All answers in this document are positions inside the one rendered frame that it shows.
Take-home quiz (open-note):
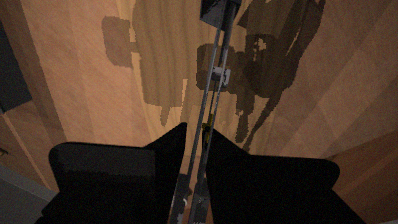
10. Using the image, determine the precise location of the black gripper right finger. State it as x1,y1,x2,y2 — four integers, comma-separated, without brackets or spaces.
205,128,340,224

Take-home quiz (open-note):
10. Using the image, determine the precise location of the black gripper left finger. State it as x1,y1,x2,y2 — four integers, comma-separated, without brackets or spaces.
48,122,187,224

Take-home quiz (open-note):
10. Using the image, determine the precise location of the brown wooden board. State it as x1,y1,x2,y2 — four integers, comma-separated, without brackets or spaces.
115,0,308,156

